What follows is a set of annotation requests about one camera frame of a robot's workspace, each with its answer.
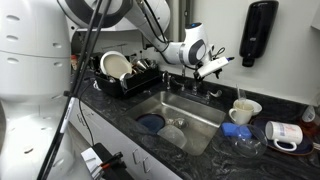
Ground black wall soap dispenser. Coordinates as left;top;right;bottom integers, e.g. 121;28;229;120
239;0;279;67

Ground black dish drying rack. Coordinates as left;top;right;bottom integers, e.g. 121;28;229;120
94;68;161;98

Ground spice jar red lid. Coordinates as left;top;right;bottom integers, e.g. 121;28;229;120
70;55;78;70

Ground chrome faucet handle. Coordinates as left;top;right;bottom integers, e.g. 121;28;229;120
206;90;222;101
170;77;185;91

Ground chrome side sprayer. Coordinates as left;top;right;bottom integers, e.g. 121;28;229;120
162;71;171;90

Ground cream ceramic mug upright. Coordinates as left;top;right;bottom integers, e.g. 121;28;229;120
229;100;254;125

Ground clear soap bottle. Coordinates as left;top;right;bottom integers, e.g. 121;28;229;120
301;106;320;134

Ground clear glass bowl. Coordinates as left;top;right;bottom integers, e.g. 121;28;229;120
223;124;268;158

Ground stainless steel sink basin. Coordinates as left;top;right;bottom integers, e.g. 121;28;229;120
126;91;225;156

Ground white plate in rack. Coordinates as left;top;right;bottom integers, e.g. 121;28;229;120
100;51;132;79

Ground chrome gooseneck faucet spout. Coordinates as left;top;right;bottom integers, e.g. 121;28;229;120
182;65;198;95

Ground dark blue plate in sink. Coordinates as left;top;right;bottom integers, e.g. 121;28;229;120
137;114;165;134

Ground white lower cabinets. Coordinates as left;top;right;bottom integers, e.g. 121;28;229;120
70;99;182;180

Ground white mug lying sideways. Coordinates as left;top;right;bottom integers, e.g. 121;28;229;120
265;121;303;152

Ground black cable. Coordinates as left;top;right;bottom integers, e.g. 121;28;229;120
36;0;113;180

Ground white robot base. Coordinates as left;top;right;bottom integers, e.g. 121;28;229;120
0;0;71;180

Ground black device with red pen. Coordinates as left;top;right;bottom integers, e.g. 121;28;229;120
81;143;134;180

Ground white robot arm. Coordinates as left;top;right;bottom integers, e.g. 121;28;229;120
57;0;229;79

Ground steel paper towel dispenser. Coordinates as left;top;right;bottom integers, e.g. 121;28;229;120
165;0;194;42

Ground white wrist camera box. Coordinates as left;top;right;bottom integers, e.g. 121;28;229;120
195;57;233;78

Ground blue sponge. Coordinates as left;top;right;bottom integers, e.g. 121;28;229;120
221;123;252;139

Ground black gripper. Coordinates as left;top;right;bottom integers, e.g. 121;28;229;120
194;47;226;80

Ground white small bowl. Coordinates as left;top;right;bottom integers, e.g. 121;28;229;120
249;100;262;116

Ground sink drain strainer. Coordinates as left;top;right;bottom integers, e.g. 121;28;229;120
172;119;188;129

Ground clear plastic container in sink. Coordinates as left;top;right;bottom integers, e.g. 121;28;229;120
157;125;187;148

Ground dark blue plate on counter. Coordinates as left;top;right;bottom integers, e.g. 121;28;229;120
251;118;313;156

